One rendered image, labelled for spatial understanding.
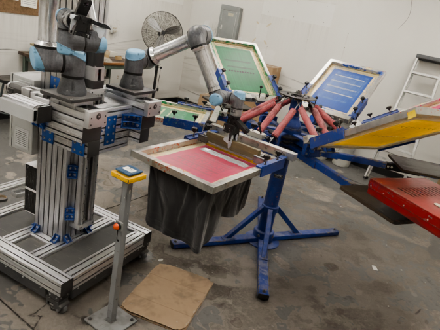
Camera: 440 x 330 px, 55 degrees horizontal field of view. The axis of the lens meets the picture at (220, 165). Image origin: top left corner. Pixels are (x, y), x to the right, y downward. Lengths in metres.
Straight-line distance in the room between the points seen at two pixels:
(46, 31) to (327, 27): 5.15
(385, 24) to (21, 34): 4.81
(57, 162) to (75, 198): 0.26
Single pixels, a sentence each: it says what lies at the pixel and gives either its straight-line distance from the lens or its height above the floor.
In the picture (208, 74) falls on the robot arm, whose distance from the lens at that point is 2.52.
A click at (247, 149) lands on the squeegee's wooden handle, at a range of 2.64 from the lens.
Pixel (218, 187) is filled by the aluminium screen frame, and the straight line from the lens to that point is 2.14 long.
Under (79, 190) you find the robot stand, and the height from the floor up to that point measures 0.61.
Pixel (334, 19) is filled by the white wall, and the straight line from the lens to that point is 6.82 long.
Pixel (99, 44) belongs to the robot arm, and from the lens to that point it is 2.07.
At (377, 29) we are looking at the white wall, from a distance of 6.62.
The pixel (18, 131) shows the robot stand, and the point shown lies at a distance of 2.91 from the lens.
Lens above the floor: 1.81
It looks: 20 degrees down
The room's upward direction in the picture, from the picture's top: 11 degrees clockwise
